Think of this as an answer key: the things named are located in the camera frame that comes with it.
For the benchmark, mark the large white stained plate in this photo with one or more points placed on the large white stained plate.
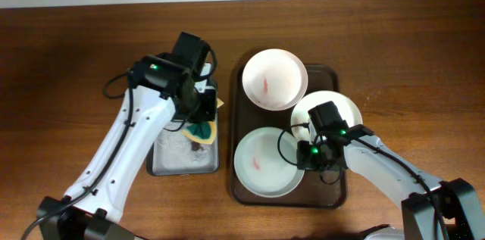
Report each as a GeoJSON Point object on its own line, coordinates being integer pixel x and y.
{"type": "Point", "coordinates": [347, 109]}

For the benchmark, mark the small black soapy tray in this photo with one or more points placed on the small black soapy tray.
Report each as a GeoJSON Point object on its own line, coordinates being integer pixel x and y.
{"type": "Point", "coordinates": [173, 154]}

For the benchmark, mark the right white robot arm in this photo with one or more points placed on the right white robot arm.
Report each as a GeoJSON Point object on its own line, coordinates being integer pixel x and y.
{"type": "Point", "coordinates": [431, 207]}

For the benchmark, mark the pale blue-white plate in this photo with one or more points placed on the pale blue-white plate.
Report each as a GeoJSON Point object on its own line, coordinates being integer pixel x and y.
{"type": "Point", "coordinates": [264, 162]}

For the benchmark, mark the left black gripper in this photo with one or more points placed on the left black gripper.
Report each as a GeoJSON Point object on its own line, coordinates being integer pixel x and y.
{"type": "Point", "coordinates": [208, 112]}

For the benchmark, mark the large brown serving tray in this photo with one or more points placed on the large brown serving tray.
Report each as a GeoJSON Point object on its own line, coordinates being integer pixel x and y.
{"type": "Point", "coordinates": [245, 117]}

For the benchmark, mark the green and yellow sponge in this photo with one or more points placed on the green and yellow sponge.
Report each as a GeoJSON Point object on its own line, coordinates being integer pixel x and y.
{"type": "Point", "coordinates": [204, 133]}

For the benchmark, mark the pink stained plate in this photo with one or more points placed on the pink stained plate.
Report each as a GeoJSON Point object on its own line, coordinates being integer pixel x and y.
{"type": "Point", "coordinates": [274, 79]}

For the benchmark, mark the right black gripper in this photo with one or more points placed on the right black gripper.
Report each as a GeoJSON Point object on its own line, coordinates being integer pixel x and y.
{"type": "Point", "coordinates": [304, 162]}

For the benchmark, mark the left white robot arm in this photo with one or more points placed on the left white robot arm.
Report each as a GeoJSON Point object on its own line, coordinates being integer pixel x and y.
{"type": "Point", "coordinates": [173, 86]}

